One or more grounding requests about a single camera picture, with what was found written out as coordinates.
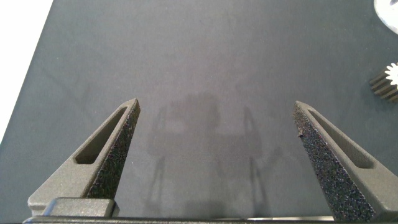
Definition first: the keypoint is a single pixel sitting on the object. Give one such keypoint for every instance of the round white pin plate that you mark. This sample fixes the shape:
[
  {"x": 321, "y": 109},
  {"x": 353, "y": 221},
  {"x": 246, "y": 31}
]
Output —
[{"x": 384, "y": 14}]

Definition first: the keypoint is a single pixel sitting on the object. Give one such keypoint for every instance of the dark mat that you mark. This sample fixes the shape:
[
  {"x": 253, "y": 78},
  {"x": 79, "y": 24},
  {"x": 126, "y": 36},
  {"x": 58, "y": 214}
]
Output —
[{"x": 199, "y": 62}]

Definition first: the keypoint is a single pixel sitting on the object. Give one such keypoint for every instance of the small steel planetary gear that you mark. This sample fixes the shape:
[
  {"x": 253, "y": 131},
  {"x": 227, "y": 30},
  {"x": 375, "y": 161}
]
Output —
[{"x": 384, "y": 85}]

